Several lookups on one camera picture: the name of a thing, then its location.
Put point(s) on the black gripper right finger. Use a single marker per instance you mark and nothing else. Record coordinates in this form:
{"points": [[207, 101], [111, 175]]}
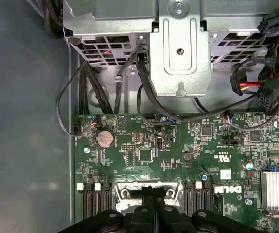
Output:
{"points": [[168, 221]]}

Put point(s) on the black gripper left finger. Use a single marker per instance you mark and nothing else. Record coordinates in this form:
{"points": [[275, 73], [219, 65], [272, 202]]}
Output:
{"points": [[141, 221]]}

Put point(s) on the metal socket cover frame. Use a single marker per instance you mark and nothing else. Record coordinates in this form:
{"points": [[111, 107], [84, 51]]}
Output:
{"points": [[127, 202]]}

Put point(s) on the RAM slot with black clips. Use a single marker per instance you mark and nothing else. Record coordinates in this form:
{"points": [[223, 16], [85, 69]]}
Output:
{"points": [[206, 199], [107, 199], [189, 199], [89, 201]]}

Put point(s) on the RAM slot with white clips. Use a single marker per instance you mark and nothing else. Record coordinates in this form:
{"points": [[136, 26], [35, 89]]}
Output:
{"points": [[80, 201], [98, 201], [198, 201]]}

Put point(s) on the CPU socket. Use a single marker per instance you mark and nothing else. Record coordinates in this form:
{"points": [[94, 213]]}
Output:
{"points": [[134, 185]]}

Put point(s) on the green motherboard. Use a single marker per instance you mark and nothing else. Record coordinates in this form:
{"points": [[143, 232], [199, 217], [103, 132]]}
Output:
{"points": [[190, 150]]}

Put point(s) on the internal USB port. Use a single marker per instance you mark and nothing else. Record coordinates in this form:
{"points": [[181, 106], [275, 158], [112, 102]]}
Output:
{"points": [[159, 143]]}

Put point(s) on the silver coin battery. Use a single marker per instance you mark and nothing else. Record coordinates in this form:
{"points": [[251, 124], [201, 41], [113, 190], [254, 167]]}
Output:
{"points": [[105, 138]]}

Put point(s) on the silver finned heatsink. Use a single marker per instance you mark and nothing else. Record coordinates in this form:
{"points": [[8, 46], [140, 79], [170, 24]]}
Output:
{"points": [[275, 191]]}

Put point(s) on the black flat power connector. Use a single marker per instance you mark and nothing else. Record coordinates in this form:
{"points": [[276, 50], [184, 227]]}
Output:
{"points": [[236, 83]]}

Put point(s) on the black six pin connector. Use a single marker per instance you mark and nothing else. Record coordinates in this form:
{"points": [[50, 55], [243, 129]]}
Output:
{"points": [[266, 102]]}

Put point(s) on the black and grey PC case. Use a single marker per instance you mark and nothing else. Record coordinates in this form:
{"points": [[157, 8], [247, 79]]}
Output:
{"points": [[20, 121]]}

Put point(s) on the silver drive cage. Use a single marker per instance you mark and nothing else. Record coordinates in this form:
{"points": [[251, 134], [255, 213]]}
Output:
{"points": [[110, 24]]}

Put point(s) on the black eight pin connector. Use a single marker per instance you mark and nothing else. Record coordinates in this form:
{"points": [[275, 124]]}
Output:
{"points": [[266, 24]]}

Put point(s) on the silver metal bracket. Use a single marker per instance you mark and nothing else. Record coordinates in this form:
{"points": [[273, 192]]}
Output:
{"points": [[158, 60]]}

